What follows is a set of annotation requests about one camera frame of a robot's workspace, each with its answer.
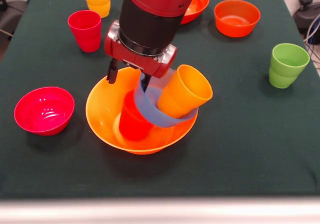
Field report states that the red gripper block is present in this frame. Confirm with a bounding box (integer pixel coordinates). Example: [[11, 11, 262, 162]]
[[104, 32, 176, 94]]

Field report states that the light blue bowl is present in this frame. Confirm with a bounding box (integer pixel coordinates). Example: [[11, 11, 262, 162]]
[[133, 67, 198, 129]]

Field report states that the large orange bowl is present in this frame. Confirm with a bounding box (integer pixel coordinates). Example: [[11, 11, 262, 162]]
[[85, 66, 200, 156]]

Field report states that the red-orange cup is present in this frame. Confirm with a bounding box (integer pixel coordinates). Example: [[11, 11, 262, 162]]
[[118, 88, 155, 142]]

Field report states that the orange cup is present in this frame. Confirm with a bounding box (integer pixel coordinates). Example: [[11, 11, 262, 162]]
[[156, 64, 214, 119]]

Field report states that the pink-red bowl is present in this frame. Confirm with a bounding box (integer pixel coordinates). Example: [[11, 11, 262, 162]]
[[13, 86, 75, 137]]

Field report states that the pink-red cup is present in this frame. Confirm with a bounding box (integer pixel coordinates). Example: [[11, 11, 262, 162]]
[[67, 10, 103, 53]]

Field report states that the yellow cup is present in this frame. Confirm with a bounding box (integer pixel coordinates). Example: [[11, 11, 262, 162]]
[[81, 0, 112, 19]]

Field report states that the large red-orange bowl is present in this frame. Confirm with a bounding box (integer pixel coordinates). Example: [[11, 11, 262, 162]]
[[179, 0, 210, 25]]

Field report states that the dark green tablecloth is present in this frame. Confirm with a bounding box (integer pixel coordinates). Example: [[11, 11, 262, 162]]
[[0, 0, 320, 200]]

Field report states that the small red-orange bowl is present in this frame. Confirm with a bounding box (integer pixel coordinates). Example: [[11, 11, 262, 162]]
[[213, 0, 262, 38]]

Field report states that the green cup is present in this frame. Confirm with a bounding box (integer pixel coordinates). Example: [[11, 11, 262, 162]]
[[268, 43, 311, 89]]

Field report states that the dark grey pedestal base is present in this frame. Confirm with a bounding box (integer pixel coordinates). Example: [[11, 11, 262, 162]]
[[292, 0, 320, 32], [0, 0, 28, 39]]

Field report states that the tangle of cables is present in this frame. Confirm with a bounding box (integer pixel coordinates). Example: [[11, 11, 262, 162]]
[[303, 13, 320, 57]]

